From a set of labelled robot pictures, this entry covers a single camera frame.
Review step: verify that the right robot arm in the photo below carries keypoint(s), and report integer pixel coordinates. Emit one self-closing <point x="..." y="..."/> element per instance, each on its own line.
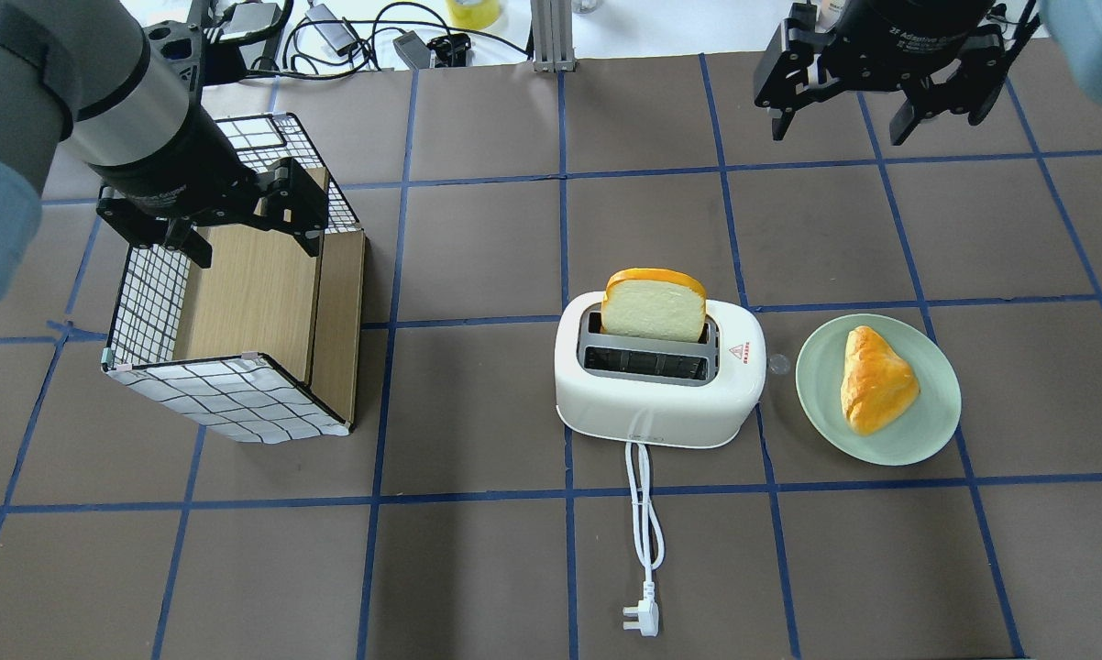
<point x="1075" y="25"/>

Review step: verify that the toast bread slice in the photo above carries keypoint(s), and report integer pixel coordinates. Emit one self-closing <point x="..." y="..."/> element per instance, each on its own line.
<point x="654" y="303"/>

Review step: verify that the yellow tape roll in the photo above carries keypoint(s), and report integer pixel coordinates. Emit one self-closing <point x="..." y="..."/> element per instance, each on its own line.
<point x="473" y="14"/>

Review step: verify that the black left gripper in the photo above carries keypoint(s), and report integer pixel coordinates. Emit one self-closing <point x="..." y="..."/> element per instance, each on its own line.
<point x="173" y="167"/>

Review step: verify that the grey power brick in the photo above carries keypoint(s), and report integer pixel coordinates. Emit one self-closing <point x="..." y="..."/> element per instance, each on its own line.
<point x="336" y="34"/>

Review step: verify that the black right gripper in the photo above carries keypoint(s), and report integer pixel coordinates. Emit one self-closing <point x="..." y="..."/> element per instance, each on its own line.
<point x="909" y="46"/>

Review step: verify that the aluminium frame post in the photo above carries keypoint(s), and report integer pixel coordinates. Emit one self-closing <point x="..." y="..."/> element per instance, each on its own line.
<point x="551" y="29"/>

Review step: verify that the black power adapter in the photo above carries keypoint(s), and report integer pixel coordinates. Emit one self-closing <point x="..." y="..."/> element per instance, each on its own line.
<point x="413" y="51"/>

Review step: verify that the white two-slot toaster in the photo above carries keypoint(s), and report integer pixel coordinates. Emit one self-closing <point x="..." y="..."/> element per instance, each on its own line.
<point x="659" y="393"/>

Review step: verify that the wire grid wooden shelf box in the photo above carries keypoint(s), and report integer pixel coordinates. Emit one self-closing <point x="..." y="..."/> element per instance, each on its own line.
<point x="263" y="345"/>

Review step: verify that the golden triangular pastry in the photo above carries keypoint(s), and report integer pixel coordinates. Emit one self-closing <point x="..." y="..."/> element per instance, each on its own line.
<point x="878" y="385"/>

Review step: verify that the light green plate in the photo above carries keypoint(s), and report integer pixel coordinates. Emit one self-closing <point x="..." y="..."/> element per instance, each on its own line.
<point x="917" y="435"/>

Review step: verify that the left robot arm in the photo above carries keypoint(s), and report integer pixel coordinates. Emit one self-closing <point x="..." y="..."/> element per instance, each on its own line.
<point x="126" y="100"/>

